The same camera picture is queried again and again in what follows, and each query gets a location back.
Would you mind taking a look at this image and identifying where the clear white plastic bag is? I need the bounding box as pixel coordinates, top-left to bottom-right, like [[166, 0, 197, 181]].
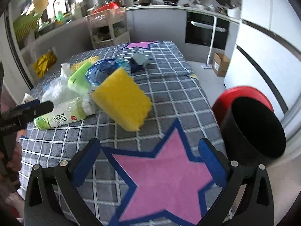
[[40, 63, 80, 106]]

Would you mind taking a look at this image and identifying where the green label plastic bottle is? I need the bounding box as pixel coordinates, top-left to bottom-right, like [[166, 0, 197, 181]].
[[34, 95, 97, 131]]

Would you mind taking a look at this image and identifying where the yellow plastic bag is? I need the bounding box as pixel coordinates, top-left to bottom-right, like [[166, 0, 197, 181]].
[[33, 50, 57, 78]]

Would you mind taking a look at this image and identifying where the black bin with red lid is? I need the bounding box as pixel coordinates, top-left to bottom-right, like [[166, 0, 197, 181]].
[[212, 86, 286, 166]]

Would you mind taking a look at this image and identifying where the green sponge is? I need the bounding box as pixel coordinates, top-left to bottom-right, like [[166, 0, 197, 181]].
[[67, 62, 93, 95]]

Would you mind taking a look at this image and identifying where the blue plastic bag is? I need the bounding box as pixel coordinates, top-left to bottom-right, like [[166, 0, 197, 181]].
[[85, 58, 131, 86]]

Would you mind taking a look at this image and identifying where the yellow sponge far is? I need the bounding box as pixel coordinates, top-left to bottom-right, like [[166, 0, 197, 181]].
[[71, 56, 100, 73]]

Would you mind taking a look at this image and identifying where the yellow sponge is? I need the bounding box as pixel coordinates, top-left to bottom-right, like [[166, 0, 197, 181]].
[[91, 68, 152, 132], [71, 56, 100, 73]]

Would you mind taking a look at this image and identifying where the grey checked tablecloth with stars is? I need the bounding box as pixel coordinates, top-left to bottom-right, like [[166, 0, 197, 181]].
[[18, 41, 225, 225]]

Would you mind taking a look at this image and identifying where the yellow sponge near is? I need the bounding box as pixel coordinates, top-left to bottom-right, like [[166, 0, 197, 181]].
[[91, 68, 152, 132]]

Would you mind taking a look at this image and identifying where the cream storage trolley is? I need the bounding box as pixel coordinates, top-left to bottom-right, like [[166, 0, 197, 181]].
[[85, 7, 130, 49]]

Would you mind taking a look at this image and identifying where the dark blue small carton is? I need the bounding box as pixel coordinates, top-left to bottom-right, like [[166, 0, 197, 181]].
[[129, 53, 148, 73]]

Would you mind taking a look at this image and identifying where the brown cardboard box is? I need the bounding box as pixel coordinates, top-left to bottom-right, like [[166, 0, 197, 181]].
[[212, 53, 230, 77]]

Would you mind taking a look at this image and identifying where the white stick vacuum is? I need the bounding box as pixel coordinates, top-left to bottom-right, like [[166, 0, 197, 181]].
[[190, 16, 226, 69]]

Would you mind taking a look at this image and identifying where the red plastic basket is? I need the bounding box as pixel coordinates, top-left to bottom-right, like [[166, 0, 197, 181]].
[[92, 2, 119, 14]]

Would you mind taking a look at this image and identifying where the white refrigerator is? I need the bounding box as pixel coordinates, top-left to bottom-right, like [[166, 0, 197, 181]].
[[224, 0, 300, 135]]

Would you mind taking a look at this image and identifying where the black built-in oven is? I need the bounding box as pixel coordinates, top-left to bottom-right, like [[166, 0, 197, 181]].
[[185, 12, 230, 50]]

